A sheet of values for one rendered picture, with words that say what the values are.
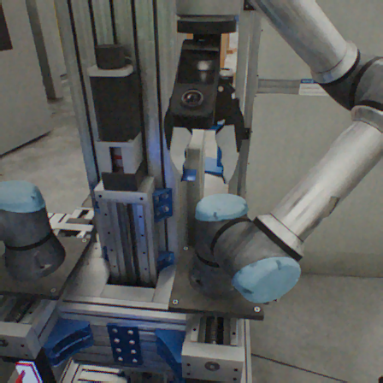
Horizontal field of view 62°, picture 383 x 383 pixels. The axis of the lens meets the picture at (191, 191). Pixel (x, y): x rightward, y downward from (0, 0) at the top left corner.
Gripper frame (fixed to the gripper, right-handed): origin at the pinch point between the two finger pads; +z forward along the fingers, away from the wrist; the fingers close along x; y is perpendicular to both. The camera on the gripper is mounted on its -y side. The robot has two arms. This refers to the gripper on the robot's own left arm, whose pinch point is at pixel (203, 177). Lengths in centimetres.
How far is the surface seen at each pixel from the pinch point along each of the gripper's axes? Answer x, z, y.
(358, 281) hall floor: -102, 143, 124
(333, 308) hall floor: -79, 143, 100
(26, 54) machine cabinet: 243, 34, 369
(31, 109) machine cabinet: 246, 100, 354
